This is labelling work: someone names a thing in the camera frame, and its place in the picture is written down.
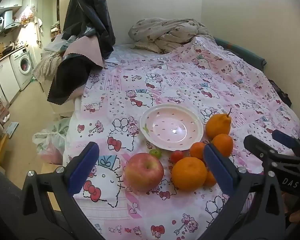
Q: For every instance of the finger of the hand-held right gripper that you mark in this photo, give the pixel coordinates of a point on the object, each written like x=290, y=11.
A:
x=255, y=147
x=285, y=137

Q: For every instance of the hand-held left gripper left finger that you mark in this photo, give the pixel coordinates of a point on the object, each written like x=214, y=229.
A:
x=86, y=163

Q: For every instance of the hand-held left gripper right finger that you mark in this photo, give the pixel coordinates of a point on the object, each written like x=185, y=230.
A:
x=218, y=170

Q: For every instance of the small mandarin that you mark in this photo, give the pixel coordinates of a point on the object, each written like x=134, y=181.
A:
x=210, y=180
x=196, y=150

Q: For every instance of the medium mandarin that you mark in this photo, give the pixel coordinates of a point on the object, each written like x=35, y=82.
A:
x=223, y=143

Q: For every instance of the large round orange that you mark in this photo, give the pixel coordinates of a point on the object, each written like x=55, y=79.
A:
x=188, y=173

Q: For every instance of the pear-shaped orange citrus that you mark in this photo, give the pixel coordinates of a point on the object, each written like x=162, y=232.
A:
x=217, y=126

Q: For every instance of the red cherry tomato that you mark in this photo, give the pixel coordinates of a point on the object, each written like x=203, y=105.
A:
x=176, y=156

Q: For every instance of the red apple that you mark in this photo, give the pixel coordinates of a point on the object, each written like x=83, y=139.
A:
x=143, y=172

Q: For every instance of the pink ceramic plate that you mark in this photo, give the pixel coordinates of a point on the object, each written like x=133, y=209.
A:
x=172, y=127

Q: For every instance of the small green fruit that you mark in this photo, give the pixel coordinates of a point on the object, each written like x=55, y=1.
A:
x=155, y=153

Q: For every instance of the clear plastic bag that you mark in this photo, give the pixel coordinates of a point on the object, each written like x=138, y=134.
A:
x=50, y=140

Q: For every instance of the pink cartoon printed bedsheet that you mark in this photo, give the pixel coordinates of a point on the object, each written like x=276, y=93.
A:
x=190, y=85

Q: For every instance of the beige fringed cloth pile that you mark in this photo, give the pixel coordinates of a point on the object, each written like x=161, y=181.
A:
x=46, y=65

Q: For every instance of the pink zigzag-edged cloth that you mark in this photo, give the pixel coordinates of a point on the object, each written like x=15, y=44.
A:
x=82, y=48

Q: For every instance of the white washing machine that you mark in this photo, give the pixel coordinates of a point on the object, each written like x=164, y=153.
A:
x=22, y=65

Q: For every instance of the white kitchen cabinet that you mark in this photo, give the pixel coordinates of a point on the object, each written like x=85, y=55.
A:
x=1, y=82

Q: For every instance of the crumpled beige printed blanket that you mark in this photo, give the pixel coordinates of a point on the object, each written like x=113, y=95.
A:
x=165, y=32

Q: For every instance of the black plastic garment cover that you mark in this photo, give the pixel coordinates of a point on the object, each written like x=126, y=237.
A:
x=90, y=10

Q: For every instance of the grey range hood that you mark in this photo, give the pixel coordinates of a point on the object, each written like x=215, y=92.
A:
x=5, y=21

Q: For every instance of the teal bed frame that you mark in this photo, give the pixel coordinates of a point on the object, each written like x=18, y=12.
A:
x=250, y=55

